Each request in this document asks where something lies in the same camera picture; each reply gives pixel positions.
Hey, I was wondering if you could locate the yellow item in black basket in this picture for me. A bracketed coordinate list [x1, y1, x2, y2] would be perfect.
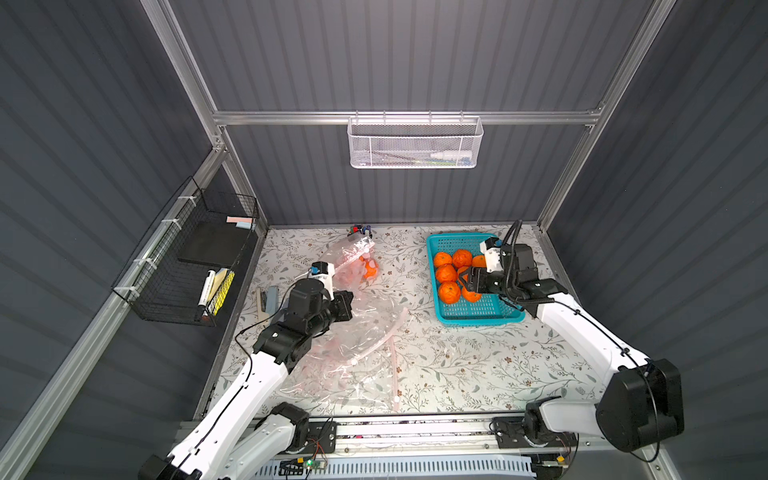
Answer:
[205, 268, 235, 317]

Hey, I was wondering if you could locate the orange fruit taken out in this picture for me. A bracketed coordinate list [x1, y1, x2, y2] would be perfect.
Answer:
[452, 249, 474, 270]

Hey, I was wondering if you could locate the orange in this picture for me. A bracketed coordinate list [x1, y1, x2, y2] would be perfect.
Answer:
[435, 264, 458, 284]
[433, 252, 453, 269]
[472, 255, 487, 268]
[438, 281, 462, 305]
[461, 288, 483, 303]

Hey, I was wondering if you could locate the black notebook in basket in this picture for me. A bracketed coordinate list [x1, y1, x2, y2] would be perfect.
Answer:
[177, 222, 251, 267]

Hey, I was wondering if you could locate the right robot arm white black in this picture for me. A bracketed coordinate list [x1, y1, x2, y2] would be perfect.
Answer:
[459, 221, 685, 456]

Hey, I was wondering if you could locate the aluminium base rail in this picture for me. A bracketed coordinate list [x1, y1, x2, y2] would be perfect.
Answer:
[179, 410, 649, 466]

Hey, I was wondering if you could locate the teal plastic basket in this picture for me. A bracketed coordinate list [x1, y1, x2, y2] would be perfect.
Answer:
[426, 231, 526, 327]

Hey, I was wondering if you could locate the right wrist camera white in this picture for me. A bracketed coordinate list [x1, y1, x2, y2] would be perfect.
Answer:
[480, 237, 503, 273]

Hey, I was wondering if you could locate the clear zip-top bag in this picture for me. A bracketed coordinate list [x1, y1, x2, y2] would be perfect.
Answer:
[273, 346, 400, 416]
[303, 290, 410, 382]
[320, 232, 379, 290]

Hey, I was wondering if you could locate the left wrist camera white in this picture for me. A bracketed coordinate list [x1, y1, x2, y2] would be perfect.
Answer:
[308, 261, 335, 300]

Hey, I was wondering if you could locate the white wire mesh basket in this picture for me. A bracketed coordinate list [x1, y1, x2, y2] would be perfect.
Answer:
[347, 115, 484, 170]

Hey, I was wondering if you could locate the black wire wall basket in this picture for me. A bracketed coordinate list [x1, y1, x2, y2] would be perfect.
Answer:
[113, 178, 260, 327]

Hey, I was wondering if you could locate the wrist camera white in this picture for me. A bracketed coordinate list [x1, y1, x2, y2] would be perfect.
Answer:
[480, 237, 503, 273]
[308, 261, 335, 300]

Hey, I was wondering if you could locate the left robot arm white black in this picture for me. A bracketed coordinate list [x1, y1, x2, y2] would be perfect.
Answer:
[138, 274, 354, 479]

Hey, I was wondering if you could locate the pink pen cup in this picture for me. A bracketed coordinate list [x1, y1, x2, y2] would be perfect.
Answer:
[348, 224, 373, 238]

